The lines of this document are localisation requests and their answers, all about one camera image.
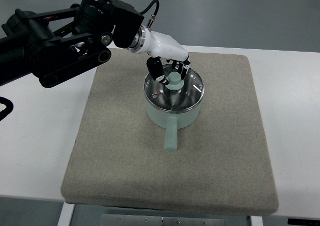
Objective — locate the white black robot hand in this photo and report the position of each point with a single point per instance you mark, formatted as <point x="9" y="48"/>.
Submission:
<point x="160" y="46"/>

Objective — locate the glass lid with green knob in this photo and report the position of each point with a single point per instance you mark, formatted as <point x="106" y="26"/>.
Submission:
<point x="186" y="98"/>

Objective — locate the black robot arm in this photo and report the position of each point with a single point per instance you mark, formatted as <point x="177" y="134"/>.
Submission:
<point x="60" y="45"/>

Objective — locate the mint green saucepan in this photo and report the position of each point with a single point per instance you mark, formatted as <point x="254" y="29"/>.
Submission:
<point x="172" y="122"/>

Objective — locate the beige felt mat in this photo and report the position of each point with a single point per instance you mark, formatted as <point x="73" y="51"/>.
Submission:
<point x="219" y="164"/>

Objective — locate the black label strip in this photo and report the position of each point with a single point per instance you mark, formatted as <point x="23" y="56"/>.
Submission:
<point x="303" y="222"/>

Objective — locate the grey metal base plate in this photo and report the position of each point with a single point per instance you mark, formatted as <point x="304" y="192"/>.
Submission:
<point x="131" y="220"/>

